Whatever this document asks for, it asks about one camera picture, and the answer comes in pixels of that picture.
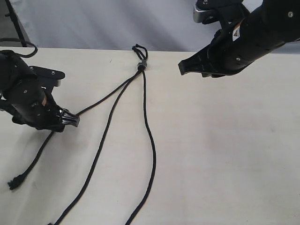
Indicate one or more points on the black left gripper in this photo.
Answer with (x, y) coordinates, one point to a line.
(37, 109)

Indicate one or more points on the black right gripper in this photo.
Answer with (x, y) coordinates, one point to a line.
(229, 52)

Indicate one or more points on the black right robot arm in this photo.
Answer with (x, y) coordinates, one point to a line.
(274, 23)

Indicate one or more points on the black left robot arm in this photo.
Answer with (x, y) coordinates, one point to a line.
(16, 76)

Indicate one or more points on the white backdrop cloth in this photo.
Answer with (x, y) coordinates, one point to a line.
(159, 25)

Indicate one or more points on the black stand pole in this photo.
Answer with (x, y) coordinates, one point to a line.
(14, 19)

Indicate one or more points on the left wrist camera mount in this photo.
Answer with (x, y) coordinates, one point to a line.
(48, 78)

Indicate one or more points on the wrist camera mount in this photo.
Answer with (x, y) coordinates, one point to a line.
(223, 11)
(48, 78)

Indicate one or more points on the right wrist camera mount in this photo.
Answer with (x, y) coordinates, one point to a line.
(223, 11)

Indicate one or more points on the grey cable tie strap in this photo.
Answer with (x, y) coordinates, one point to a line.
(142, 65)

